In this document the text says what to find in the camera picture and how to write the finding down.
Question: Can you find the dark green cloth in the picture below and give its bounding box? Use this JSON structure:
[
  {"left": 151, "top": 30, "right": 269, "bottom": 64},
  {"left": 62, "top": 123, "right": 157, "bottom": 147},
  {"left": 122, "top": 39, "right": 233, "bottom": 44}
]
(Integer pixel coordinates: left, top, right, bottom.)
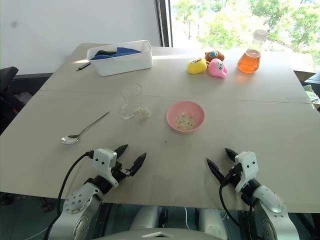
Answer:
[{"left": 94, "top": 49, "right": 118, "bottom": 57}]

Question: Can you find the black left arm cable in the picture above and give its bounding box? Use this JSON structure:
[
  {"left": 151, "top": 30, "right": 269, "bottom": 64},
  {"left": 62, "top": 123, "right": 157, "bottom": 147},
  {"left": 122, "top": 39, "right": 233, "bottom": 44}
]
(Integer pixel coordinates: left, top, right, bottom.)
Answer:
[{"left": 48, "top": 150, "right": 95, "bottom": 240}]

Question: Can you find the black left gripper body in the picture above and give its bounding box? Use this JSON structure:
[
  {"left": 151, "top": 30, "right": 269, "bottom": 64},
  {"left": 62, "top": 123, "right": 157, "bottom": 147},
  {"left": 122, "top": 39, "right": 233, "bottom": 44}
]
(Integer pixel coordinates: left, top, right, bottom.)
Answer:
[{"left": 111, "top": 160, "right": 132, "bottom": 183}]

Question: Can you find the black pen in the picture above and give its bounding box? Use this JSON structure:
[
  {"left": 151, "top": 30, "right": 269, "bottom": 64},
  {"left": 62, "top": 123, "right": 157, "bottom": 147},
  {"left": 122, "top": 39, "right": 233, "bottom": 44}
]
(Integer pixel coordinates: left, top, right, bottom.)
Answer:
[{"left": 75, "top": 61, "right": 92, "bottom": 73}]

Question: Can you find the black chair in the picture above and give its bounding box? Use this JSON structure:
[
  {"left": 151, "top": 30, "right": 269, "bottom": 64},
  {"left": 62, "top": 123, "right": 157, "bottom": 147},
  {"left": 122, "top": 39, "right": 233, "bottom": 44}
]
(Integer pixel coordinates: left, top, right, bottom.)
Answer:
[{"left": 0, "top": 65, "right": 26, "bottom": 136}]

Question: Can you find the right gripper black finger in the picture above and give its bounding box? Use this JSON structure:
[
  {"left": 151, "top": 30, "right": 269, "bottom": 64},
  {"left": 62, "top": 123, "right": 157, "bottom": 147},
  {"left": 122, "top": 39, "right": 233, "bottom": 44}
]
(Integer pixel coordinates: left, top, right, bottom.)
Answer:
[
  {"left": 224, "top": 147, "right": 238, "bottom": 163},
  {"left": 206, "top": 157, "right": 226, "bottom": 183}
]

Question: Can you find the glass flask with orange liquid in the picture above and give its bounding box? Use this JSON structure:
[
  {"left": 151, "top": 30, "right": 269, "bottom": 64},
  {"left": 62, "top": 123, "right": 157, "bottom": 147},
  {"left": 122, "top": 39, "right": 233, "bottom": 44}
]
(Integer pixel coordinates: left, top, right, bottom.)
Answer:
[{"left": 237, "top": 29, "right": 269, "bottom": 74}]

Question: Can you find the black window frame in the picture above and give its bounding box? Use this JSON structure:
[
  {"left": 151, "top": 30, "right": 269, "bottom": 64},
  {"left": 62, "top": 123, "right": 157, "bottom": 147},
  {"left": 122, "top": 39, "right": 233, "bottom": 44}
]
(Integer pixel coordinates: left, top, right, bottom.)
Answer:
[{"left": 156, "top": 0, "right": 174, "bottom": 48}]

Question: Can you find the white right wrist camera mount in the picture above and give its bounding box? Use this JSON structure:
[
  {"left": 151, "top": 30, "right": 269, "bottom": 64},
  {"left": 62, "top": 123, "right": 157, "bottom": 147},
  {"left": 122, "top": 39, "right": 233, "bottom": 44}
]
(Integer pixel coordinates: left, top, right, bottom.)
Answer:
[{"left": 233, "top": 150, "right": 259, "bottom": 194}]

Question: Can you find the white shredded food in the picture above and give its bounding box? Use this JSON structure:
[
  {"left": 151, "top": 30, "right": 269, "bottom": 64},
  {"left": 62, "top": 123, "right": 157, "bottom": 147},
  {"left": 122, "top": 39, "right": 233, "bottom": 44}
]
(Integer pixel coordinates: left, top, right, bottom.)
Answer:
[{"left": 174, "top": 112, "right": 197, "bottom": 131}]

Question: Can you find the brown plush toy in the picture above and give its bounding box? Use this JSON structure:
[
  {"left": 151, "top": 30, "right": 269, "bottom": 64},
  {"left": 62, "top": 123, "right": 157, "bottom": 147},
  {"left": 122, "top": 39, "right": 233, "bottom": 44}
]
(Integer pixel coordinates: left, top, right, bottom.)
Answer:
[{"left": 204, "top": 50, "right": 225, "bottom": 64}]

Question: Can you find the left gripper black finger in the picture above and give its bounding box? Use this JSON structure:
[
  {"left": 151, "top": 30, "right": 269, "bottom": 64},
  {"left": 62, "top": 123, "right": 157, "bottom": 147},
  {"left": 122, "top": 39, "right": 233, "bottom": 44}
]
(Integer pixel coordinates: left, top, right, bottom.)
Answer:
[
  {"left": 113, "top": 144, "right": 129, "bottom": 159},
  {"left": 129, "top": 152, "right": 148, "bottom": 177}
]

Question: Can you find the white plastic bin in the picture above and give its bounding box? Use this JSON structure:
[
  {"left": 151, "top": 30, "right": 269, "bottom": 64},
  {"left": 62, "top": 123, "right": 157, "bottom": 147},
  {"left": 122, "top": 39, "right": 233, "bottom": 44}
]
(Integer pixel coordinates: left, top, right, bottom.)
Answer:
[{"left": 86, "top": 39, "right": 154, "bottom": 77}]

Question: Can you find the silver metal spoon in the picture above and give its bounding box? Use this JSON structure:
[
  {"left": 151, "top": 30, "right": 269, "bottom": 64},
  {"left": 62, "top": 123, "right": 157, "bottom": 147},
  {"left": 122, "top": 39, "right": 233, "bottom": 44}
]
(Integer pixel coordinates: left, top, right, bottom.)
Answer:
[{"left": 60, "top": 110, "right": 111, "bottom": 146}]

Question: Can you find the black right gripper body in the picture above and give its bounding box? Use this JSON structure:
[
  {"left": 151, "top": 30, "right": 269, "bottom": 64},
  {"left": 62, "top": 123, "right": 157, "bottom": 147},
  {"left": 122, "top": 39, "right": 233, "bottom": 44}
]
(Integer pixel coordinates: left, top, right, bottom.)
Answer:
[{"left": 224, "top": 162, "right": 241, "bottom": 188}]

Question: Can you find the silver robot torso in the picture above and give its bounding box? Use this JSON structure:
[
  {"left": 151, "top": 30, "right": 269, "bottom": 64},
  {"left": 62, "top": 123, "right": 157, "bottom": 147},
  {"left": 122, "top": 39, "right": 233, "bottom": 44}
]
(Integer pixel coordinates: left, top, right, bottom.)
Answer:
[{"left": 119, "top": 205, "right": 229, "bottom": 240}]

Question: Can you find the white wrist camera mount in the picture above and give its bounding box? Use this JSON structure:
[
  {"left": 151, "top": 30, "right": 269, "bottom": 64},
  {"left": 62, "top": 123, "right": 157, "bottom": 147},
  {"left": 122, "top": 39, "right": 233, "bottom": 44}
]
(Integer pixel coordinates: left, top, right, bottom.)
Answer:
[
  {"left": 91, "top": 148, "right": 119, "bottom": 188},
  {"left": 233, "top": 150, "right": 259, "bottom": 194}
]

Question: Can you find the pink plush toy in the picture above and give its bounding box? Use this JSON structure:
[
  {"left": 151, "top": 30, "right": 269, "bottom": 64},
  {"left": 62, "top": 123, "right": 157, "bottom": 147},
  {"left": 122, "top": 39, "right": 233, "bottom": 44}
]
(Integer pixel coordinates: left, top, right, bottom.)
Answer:
[{"left": 207, "top": 58, "right": 229, "bottom": 80}]

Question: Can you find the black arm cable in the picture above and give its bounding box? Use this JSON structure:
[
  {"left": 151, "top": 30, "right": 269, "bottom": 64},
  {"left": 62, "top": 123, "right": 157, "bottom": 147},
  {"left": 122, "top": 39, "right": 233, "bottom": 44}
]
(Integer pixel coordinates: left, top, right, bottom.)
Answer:
[
  {"left": 48, "top": 150, "right": 95, "bottom": 240},
  {"left": 218, "top": 171, "right": 253, "bottom": 240}
]

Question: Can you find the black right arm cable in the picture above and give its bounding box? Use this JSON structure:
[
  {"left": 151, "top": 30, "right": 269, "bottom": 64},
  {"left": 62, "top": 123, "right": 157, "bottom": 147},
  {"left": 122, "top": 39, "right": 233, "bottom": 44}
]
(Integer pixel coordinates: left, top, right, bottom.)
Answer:
[{"left": 218, "top": 171, "right": 253, "bottom": 240}]

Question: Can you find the pink bowl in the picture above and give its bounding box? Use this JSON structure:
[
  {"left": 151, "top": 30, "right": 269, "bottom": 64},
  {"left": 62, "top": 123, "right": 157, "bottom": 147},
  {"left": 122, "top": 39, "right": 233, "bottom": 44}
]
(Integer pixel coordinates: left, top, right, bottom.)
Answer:
[{"left": 166, "top": 100, "right": 206, "bottom": 133}]

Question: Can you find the clear glass mug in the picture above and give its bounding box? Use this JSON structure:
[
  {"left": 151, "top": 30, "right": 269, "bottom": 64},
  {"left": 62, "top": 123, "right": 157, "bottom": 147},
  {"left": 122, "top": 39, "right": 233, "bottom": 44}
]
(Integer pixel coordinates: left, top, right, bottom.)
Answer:
[{"left": 118, "top": 82, "right": 152, "bottom": 124}]

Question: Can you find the blue cloth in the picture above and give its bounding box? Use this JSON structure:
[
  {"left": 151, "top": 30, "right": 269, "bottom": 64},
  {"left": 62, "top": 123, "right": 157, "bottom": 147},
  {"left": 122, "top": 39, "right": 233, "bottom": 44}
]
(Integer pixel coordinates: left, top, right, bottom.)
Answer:
[{"left": 89, "top": 46, "right": 143, "bottom": 61}]

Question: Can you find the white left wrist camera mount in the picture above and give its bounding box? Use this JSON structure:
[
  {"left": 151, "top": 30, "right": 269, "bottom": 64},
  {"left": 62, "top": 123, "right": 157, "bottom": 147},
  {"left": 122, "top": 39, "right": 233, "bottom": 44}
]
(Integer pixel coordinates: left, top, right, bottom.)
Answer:
[{"left": 91, "top": 148, "right": 119, "bottom": 188}]

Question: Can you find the yellow plush toy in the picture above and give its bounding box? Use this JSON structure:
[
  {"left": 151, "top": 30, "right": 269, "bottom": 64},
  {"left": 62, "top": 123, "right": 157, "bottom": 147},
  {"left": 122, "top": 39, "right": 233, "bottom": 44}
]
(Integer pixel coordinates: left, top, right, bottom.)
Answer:
[{"left": 187, "top": 57, "right": 210, "bottom": 75}]

